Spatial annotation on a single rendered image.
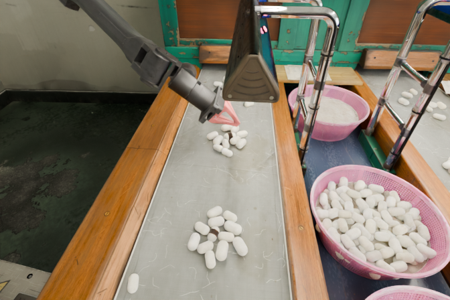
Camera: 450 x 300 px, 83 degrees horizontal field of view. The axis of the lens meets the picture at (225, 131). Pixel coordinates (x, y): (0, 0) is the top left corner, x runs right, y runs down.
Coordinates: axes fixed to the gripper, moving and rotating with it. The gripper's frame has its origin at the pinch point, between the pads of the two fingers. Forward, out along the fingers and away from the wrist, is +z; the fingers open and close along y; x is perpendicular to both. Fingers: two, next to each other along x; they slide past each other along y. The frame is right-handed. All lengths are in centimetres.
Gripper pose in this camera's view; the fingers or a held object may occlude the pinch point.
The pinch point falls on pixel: (236, 122)
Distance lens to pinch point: 67.5
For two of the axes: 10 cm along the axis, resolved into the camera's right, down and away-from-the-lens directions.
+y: 0.9, -5.9, 8.0
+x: -6.3, 5.9, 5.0
